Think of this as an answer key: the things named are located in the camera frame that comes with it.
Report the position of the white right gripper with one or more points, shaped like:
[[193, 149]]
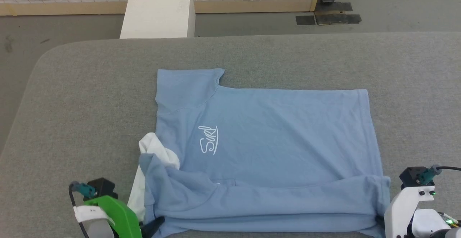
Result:
[[399, 212]]

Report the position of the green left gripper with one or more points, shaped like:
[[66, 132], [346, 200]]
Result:
[[119, 216]]

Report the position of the light blue polo shirt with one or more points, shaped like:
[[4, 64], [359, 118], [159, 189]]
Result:
[[270, 140]]

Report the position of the large black floor mat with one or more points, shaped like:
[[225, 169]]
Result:
[[338, 14]]

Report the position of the white box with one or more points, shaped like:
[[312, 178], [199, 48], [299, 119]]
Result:
[[158, 11]]

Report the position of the small black floor mat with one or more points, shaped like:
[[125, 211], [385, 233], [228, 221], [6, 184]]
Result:
[[305, 20]]

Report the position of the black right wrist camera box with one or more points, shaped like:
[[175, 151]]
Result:
[[412, 176]]

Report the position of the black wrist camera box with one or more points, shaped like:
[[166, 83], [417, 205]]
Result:
[[104, 187], [412, 176]]

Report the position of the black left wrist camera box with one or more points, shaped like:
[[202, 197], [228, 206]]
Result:
[[104, 187]]

